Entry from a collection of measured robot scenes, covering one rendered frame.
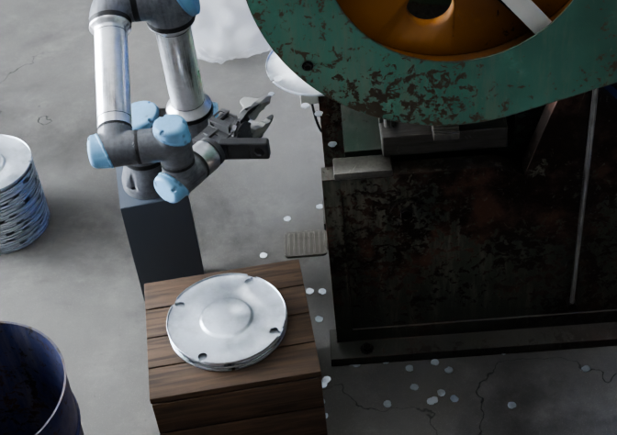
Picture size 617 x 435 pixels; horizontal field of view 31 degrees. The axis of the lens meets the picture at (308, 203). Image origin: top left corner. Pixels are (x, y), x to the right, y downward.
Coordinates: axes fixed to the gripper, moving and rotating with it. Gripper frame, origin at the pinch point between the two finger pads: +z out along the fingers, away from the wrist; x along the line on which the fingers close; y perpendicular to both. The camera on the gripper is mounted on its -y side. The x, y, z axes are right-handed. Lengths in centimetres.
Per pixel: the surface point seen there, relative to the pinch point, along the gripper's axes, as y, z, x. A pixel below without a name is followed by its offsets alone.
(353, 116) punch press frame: -7.9, 21.8, 13.7
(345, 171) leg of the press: -18.1, 3.6, 13.9
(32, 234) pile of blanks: 93, -16, 76
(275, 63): 10.6, 15.7, 0.4
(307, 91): -3.3, 10.1, 0.0
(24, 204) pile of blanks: 94, -14, 64
